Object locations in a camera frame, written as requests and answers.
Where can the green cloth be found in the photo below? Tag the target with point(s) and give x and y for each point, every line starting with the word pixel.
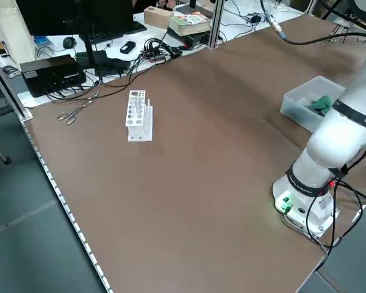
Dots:
pixel 323 102

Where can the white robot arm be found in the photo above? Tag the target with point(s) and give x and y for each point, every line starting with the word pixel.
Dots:
pixel 338 134

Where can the white test tube rack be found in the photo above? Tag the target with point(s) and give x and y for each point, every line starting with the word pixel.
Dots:
pixel 134 122

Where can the translucent plastic box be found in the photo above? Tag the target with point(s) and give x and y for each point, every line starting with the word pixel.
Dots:
pixel 292 107

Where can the cardboard box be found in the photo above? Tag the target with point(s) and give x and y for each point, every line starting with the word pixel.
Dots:
pixel 157 17

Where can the black box device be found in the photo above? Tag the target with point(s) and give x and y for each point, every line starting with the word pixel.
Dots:
pixel 48 70

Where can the flat black device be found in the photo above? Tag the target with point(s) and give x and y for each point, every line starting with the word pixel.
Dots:
pixel 195 39

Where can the metal crucible tongs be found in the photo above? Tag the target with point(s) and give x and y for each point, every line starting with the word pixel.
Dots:
pixel 79 107

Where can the small black device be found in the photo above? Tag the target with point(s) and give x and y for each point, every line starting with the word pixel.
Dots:
pixel 127 47

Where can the stack of books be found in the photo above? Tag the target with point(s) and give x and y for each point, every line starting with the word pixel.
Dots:
pixel 189 21

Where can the black keyboard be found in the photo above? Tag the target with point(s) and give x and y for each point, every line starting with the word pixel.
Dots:
pixel 116 33

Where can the black monitor stand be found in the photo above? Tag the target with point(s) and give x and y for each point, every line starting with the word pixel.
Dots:
pixel 88 49

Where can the person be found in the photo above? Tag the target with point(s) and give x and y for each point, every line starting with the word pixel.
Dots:
pixel 140 3

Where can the black mouse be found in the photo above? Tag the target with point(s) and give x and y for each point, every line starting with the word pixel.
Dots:
pixel 69 42

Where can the white desk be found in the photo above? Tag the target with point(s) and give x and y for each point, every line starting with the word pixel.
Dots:
pixel 27 100

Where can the black stand leg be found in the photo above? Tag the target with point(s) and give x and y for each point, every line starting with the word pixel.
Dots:
pixel 6 159

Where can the blue roll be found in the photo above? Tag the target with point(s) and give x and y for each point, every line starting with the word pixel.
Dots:
pixel 42 39

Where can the black monitor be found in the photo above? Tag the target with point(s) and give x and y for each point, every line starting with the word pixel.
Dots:
pixel 64 15

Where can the clear acrylic stand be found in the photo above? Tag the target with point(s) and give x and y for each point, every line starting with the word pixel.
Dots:
pixel 341 35

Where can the aluminium frame post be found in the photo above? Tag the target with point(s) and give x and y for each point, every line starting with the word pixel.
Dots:
pixel 216 24
pixel 6 82

